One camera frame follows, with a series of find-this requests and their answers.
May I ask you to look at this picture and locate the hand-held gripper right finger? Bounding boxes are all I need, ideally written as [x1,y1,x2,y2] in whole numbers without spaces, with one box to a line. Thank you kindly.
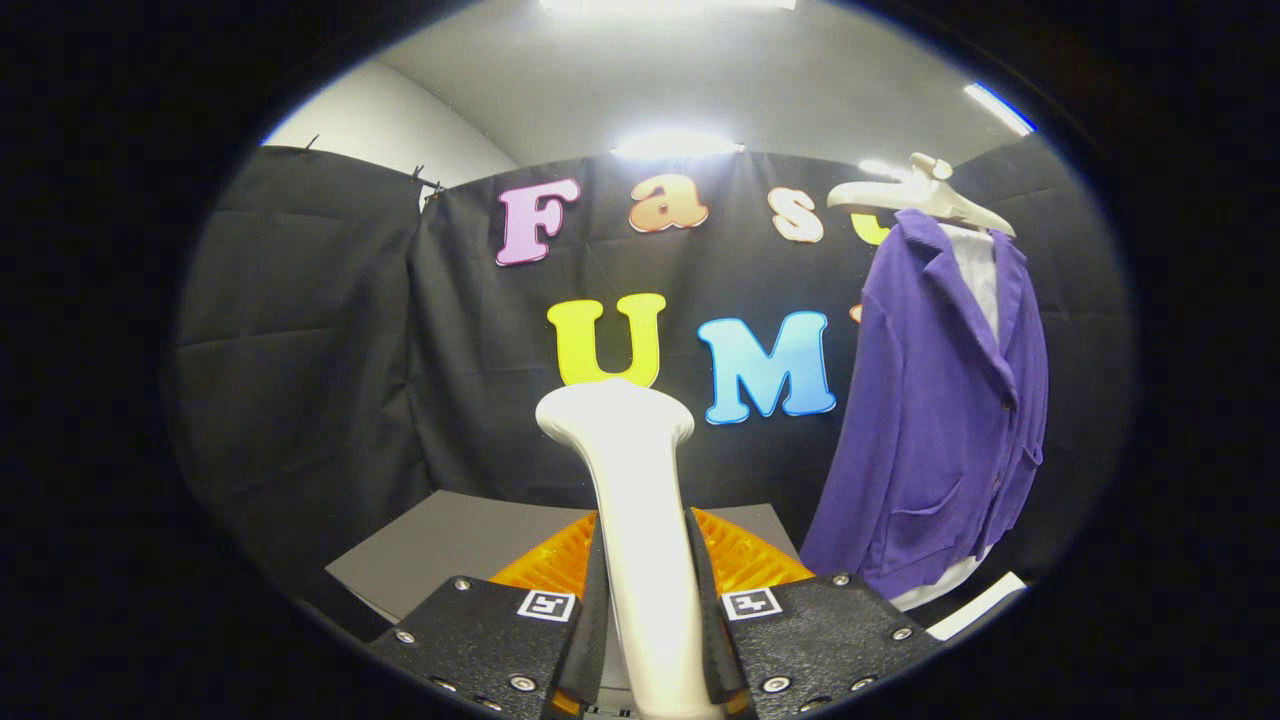
[685,507,946,720]

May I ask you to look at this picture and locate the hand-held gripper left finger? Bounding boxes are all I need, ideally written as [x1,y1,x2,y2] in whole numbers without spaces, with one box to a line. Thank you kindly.
[365,510,611,720]

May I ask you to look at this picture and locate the white garment steamer head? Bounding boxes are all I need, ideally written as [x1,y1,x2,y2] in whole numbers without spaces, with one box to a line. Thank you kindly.
[535,378,726,720]

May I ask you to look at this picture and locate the purple jacket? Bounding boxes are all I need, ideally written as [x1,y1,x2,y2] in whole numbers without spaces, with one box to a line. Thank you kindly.
[800,208,1049,601]

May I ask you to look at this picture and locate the white shirt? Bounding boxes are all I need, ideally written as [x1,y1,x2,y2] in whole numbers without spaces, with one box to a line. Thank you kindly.
[888,222,1003,612]

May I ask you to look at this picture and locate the white clothes hanger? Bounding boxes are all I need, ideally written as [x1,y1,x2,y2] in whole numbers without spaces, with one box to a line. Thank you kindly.
[827,152,1017,239]

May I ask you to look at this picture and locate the grey cabinet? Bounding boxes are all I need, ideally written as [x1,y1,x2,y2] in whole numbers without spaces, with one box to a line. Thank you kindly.
[325,490,801,626]

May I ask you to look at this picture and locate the white flat board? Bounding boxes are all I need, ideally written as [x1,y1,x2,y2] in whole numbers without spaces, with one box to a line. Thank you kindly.
[925,572,1029,642]

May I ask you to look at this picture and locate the black backdrop cloth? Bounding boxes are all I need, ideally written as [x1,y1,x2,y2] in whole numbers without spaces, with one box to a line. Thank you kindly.
[170,135,1136,601]

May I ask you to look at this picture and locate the long ceiling light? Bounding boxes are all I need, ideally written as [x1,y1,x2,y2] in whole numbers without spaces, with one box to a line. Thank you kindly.
[612,130,746,162]

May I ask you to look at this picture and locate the twin panel ceiling light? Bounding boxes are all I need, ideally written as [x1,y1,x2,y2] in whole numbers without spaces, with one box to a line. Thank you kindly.
[964,82,1036,137]

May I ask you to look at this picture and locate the large bright ceiling light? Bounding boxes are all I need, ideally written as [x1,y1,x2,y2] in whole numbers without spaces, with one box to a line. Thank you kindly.
[540,0,796,13]

